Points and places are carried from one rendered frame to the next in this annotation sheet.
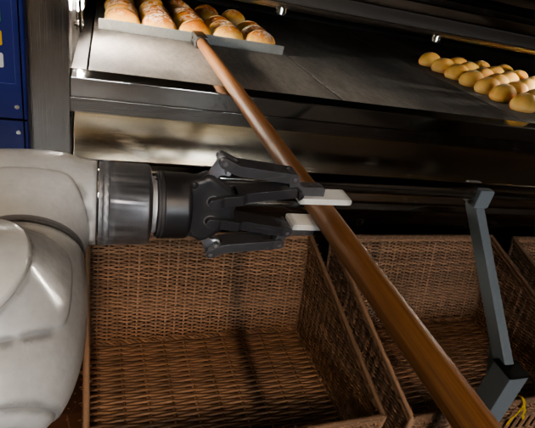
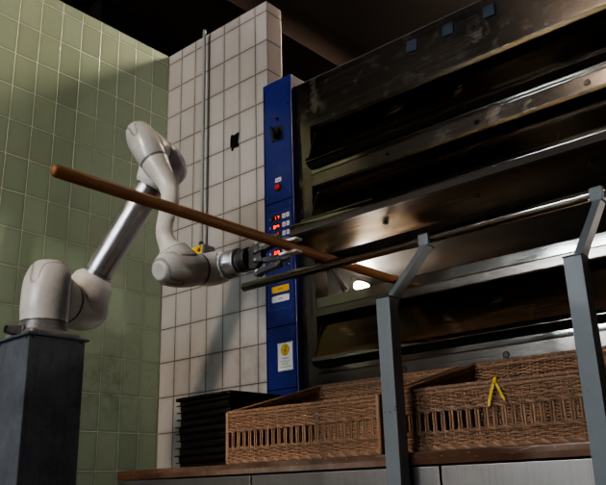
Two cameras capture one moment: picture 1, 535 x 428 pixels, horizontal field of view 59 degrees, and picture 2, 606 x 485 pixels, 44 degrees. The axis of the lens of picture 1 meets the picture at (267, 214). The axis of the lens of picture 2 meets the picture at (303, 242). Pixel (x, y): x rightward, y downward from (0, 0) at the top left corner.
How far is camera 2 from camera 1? 2.23 m
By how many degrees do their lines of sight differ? 76
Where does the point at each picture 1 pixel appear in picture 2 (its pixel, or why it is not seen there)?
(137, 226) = (227, 260)
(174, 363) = not seen: hidden behind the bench
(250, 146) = (408, 314)
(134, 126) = (348, 320)
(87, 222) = (214, 260)
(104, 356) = not seen: hidden behind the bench
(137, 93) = (342, 297)
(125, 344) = not seen: hidden behind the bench
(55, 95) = (311, 310)
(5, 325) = (168, 249)
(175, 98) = (360, 293)
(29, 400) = (164, 258)
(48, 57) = (308, 292)
